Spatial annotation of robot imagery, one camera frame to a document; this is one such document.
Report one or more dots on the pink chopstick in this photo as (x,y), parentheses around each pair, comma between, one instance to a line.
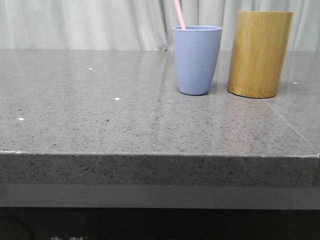
(179,14)

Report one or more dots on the white curtain backdrop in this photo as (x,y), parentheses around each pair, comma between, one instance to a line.
(139,25)

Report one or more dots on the bamboo cylinder holder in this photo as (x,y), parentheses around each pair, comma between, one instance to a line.
(258,53)

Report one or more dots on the blue plastic cup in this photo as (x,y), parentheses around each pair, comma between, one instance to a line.
(196,49)

